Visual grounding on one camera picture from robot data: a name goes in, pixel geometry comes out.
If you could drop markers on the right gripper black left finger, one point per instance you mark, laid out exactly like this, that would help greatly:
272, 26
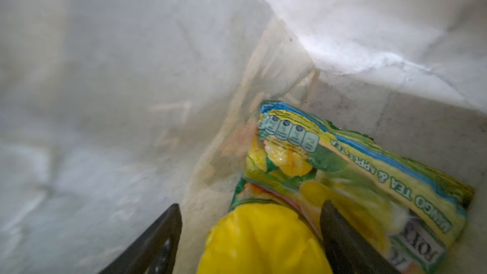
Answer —
155, 250

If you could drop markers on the yellow apple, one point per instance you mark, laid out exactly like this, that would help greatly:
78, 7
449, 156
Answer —
262, 238

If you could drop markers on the cream canvas grocery bag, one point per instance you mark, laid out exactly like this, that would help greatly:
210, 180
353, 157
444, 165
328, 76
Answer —
112, 110

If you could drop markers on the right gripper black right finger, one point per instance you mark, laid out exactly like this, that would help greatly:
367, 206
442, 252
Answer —
346, 250

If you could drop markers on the green tea snack packet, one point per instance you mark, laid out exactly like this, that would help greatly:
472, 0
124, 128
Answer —
409, 212

